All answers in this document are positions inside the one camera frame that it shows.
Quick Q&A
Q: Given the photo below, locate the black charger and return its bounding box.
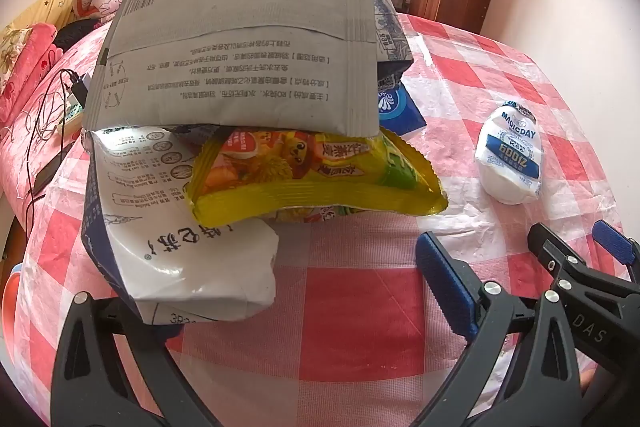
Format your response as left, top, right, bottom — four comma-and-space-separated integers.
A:
67, 74, 92, 105

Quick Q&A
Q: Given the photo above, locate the large white bag blue edge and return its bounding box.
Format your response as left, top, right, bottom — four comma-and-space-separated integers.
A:
80, 124, 280, 325

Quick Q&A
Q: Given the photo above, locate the folded pink blanket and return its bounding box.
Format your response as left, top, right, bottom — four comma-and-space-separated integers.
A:
0, 22, 66, 122

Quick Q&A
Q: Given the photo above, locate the grey foil packet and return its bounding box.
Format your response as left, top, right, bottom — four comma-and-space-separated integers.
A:
82, 0, 381, 138

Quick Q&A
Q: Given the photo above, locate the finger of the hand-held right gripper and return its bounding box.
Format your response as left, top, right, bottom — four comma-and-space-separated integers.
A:
527, 222, 640, 308
592, 219, 640, 278

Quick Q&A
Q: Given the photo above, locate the blue tissue pack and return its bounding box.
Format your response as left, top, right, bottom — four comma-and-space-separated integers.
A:
376, 83, 427, 138

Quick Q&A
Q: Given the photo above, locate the beige power strip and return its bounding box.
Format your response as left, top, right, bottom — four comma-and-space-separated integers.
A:
59, 101, 86, 130

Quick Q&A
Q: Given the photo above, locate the yellow snack packet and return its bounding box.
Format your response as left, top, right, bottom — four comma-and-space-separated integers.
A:
186, 127, 449, 224

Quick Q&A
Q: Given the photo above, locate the floral pillow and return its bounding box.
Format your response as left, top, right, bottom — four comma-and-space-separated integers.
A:
0, 24, 33, 62

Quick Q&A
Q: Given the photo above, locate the dark cloth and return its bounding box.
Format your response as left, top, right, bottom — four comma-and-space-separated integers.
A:
52, 18, 108, 52

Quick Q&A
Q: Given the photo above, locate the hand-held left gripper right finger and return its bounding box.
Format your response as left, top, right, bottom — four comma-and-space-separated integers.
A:
415, 231, 586, 427

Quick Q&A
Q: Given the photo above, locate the red white checked tablecloth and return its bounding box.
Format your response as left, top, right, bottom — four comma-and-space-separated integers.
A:
15, 12, 640, 427

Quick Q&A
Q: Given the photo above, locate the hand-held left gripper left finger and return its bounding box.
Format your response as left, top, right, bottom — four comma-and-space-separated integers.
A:
50, 293, 222, 427

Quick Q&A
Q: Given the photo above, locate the pink bed cover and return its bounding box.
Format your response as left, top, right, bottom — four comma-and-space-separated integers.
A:
0, 22, 126, 228

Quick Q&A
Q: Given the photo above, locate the white milk pouch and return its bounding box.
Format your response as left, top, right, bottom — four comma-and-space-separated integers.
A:
474, 103, 545, 206

